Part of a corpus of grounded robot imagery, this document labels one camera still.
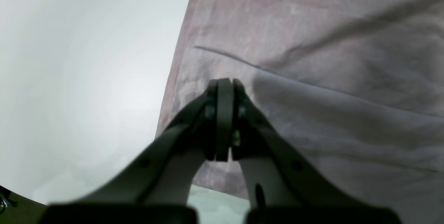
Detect mauve pink T-shirt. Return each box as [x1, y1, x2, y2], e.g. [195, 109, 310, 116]
[156, 0, 444, 224]

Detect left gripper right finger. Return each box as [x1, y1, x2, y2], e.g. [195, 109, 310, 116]
[231, 79, 401, 224]

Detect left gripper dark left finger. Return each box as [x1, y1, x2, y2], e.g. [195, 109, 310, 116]
[39, 80, 218, 224]

